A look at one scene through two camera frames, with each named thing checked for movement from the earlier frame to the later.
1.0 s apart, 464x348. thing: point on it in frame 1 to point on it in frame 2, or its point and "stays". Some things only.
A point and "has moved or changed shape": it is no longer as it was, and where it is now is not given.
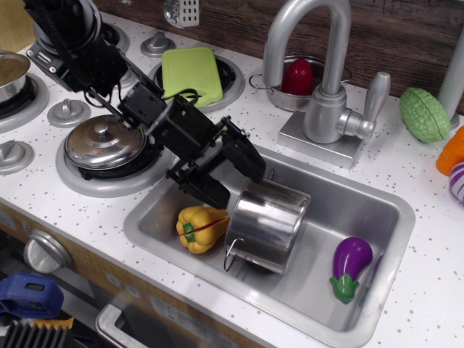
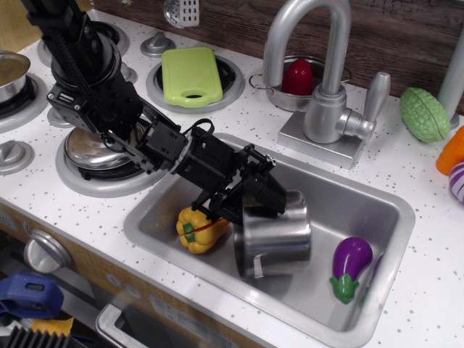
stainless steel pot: (262, 222) has moved or changed shape
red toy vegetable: (298, 79) stays
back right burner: (233, 83) stays
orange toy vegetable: (452, 153) stays
